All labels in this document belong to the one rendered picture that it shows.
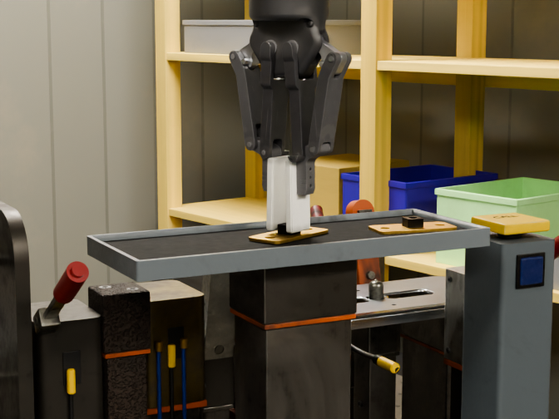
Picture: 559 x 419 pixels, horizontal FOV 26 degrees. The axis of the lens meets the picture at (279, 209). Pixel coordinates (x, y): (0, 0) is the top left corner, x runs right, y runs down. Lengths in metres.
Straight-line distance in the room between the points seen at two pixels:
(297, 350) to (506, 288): 0.25
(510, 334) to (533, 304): 0.04
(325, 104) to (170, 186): 2.93
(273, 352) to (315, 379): 0.06
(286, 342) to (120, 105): 3.17
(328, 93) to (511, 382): 0.38
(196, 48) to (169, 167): 0.41
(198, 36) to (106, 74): 0.47
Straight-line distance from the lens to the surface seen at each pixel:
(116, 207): 4.31
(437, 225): 1.23
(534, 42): 3.73
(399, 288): 1.68
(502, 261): 1.27
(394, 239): 1.14
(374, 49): 3.20
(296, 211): 1.15
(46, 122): 4.15
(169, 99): 4.00
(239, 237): 1.17
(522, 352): 1.30
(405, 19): 4.14
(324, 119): 1.12
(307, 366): 1.16
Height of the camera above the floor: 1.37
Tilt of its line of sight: 9 degrees down
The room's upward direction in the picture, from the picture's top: straight up
